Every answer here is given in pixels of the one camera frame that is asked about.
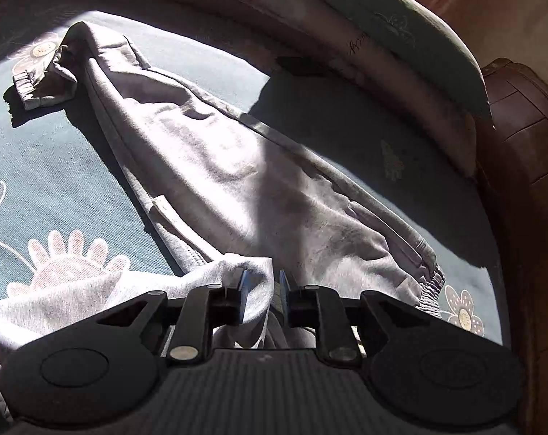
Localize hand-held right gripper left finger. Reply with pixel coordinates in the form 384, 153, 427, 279
95, 268, 250, 366

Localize grey sweatpants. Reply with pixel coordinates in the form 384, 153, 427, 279
0, 22, 447, 422

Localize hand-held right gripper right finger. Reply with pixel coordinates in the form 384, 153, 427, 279
278, 269, 433, 368

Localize teal pillow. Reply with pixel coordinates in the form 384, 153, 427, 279
301, 0, 492, 119

